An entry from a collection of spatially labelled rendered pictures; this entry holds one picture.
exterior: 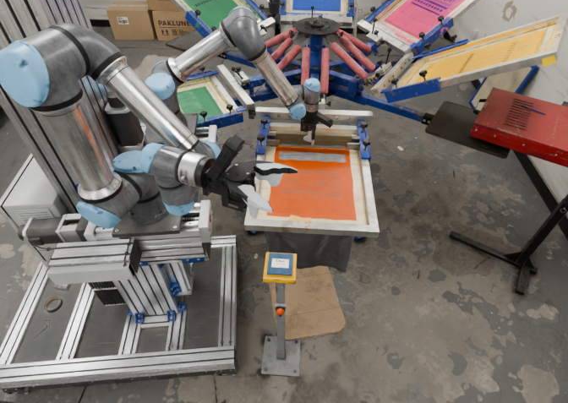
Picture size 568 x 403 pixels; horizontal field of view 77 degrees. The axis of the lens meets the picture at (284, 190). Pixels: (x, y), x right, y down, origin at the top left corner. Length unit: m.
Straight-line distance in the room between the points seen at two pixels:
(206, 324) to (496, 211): 2.43
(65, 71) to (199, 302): 1.67
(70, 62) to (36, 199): 0.80
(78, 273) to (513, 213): 3.09
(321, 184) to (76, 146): 1.16
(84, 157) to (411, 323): 2.11
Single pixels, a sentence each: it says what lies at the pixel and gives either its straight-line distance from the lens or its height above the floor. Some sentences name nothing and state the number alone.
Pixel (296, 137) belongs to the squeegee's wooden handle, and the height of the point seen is 1.04.
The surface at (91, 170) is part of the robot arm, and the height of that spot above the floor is 1.58.
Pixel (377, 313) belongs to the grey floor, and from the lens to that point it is 2.52.
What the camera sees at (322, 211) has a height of 0.96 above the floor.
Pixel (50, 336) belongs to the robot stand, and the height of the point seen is 0.21.
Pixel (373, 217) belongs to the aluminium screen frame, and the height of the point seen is 0.99.
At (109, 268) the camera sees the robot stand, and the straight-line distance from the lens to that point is 1.36.
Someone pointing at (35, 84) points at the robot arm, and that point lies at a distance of 0.89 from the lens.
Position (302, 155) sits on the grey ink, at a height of 0.96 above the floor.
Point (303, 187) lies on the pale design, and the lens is 1.78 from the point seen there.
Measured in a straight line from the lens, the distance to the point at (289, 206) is 1.69.
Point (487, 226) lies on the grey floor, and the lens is 3.26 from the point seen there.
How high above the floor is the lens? 2.20
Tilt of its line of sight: 45 degrees down
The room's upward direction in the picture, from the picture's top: straight up
